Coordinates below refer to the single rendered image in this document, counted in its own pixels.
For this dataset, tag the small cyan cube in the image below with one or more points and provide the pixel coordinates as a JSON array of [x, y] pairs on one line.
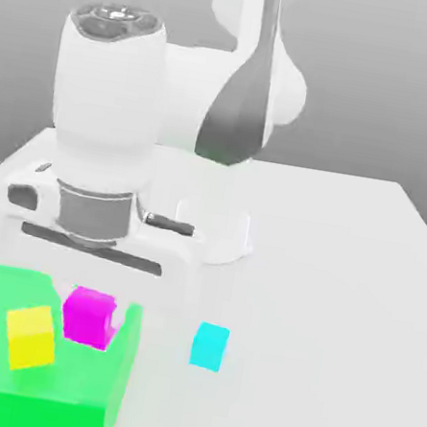
[[209, 347]]

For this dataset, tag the small magenta cube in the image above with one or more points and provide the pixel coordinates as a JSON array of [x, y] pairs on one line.
[[88, 318]]

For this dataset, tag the small yellow cube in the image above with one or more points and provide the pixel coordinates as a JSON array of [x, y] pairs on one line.
[[32, 340]]

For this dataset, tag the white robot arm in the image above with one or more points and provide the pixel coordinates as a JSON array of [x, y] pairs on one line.
[[106, 103]]

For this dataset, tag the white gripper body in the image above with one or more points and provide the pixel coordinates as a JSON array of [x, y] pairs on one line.
[[174, 265]]

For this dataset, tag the large green box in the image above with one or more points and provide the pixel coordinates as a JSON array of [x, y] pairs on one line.
[[13, 399]]

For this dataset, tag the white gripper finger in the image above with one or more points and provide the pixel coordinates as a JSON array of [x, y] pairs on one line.
[[61, 290], [119, 317]]

